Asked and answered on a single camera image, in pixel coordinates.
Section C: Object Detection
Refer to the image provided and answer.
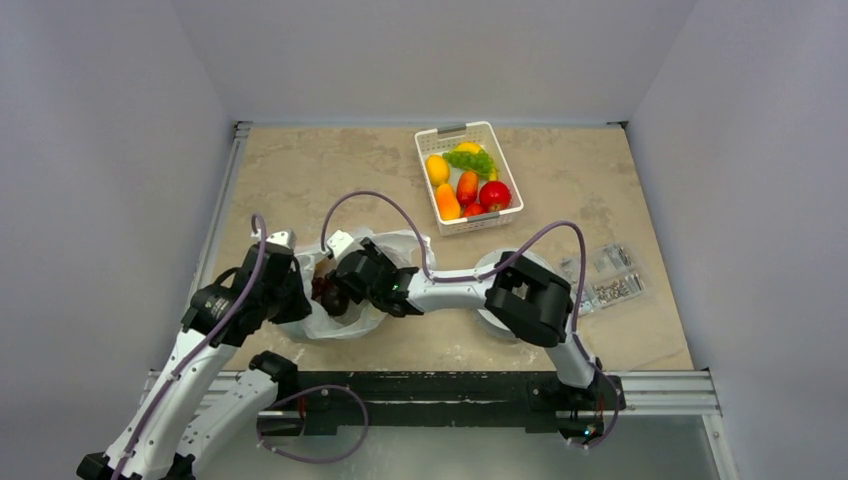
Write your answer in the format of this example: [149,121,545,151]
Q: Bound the aluminium front frame rail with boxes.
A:
[135,368,723,419]

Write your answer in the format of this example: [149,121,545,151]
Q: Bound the orange fake papaya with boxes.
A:
[434,183,462,222]

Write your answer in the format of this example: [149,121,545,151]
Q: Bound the white plastic bag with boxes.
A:
[282,228,437,342]

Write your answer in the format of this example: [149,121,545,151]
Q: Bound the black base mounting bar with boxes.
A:
[266,371,627,442]

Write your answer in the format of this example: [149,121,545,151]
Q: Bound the red fake mango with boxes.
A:
[455,171,479,207]

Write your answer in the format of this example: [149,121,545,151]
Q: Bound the dark purple fake plum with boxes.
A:
[320,288,350,317]

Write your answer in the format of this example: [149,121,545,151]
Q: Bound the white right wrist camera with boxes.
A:
[324,230,362,261]

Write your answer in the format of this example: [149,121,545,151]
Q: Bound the dark red fake grapes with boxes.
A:
[311,276,330,300]

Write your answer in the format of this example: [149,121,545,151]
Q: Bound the green fake grapes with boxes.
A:
[442,150,497,178]

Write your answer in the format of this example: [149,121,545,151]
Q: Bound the clear plastic screw box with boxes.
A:
[579,242,653,315]

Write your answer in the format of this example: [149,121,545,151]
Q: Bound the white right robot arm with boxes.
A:
[325,231,601,407]

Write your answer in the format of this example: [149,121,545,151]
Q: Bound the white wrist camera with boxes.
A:
[324,230,362,261]
[251,230,296,254]

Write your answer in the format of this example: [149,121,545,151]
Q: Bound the yellow fake fruit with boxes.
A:
[425,155,451,188]

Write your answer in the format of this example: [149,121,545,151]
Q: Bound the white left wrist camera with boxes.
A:
[251,230,296,254]

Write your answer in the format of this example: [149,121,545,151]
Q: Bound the red round fake apple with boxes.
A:
[478,181,512,212]

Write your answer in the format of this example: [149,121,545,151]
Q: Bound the aluminium table edge rail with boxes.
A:
[185,121,254,307]

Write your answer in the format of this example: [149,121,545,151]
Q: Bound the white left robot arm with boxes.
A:
[76,235,312,479]

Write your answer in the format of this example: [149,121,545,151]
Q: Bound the yellow fake banana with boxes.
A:
[454,142,498,181]

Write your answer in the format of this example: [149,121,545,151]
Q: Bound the white round perforated plate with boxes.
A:
[475,248,553,342]

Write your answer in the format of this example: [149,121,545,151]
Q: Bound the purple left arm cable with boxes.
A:
[109,213,370,480]

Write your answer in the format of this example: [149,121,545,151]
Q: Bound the white perforated plastic basket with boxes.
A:
[414,121,524,236]

